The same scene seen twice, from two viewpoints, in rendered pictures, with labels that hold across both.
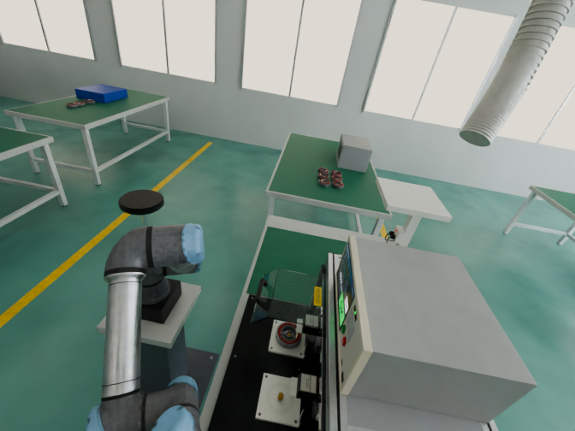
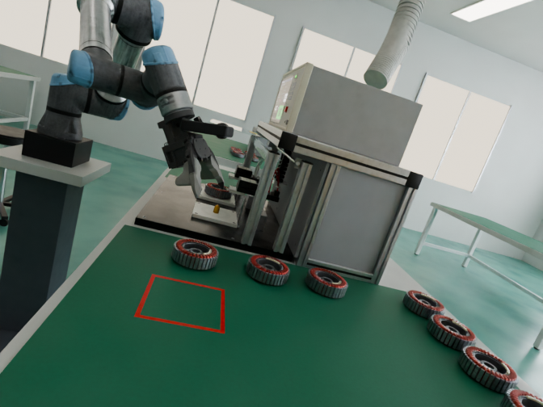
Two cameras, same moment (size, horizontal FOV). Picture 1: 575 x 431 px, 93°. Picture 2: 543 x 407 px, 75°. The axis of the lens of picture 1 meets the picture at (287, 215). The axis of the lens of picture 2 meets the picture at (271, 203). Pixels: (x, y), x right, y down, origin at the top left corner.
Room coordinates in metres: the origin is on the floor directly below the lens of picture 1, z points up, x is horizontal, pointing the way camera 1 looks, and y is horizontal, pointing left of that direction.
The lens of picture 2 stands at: (-0.70, 0.00, 1.13)
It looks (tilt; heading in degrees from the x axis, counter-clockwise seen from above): 13 degrees down; 347
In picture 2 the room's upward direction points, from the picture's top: 18 degrees clockwise
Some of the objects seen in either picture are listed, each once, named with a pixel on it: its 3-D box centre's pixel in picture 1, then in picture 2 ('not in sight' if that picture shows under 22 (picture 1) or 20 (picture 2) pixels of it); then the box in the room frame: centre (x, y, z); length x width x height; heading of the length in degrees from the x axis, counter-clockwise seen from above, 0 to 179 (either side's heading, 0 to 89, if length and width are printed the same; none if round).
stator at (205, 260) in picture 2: not in sight; (195, 253); (0.13, -0.05, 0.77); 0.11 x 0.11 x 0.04
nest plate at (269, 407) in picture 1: (280, 398); (215, 214); (0.48, -0.09, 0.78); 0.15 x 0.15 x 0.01; 89
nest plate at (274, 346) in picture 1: (287, 338); (216, 196); (0.72, -0.10, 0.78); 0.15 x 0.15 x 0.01; 89
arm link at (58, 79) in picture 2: (149, 262); (69, 92); (0.79, 0.53, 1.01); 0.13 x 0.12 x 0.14; 114
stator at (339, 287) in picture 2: not in sight; (326, 282); (0.13, -0.40, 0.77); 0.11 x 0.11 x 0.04
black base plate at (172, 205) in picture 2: (287, 368); (218, 209); (0.60, -0.11, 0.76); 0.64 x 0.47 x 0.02; 179
